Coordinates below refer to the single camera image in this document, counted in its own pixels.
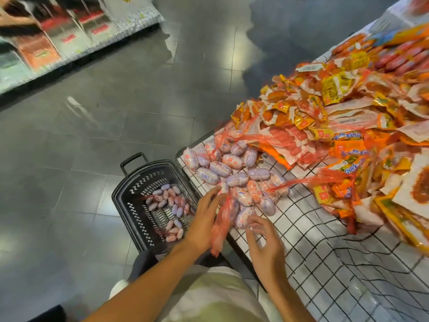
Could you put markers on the pink sausages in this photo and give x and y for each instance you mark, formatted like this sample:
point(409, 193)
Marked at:
point(234, 174)

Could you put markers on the stack of black baskets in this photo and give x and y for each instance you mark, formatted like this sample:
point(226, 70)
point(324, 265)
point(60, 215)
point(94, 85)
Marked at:
point(134, 211)

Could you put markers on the person's right hand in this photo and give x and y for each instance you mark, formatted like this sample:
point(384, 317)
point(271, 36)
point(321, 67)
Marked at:
point(268, 255)

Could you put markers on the black shorts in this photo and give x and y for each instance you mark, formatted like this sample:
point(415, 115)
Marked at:
point(151, 261)

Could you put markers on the large pile of sausage packets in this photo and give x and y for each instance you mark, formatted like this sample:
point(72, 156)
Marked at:
point(348, 117)

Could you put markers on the person's right forearm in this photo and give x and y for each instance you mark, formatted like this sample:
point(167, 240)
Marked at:
point(289, 305)

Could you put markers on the tiled white display table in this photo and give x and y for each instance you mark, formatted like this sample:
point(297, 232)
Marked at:
point(322, 265)

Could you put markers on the person's left forearm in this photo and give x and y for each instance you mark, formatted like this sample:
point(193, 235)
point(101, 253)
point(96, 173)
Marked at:
point(144, 285)

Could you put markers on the person's left hand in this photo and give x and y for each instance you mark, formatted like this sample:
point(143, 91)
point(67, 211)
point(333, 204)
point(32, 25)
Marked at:
point(204, 224)

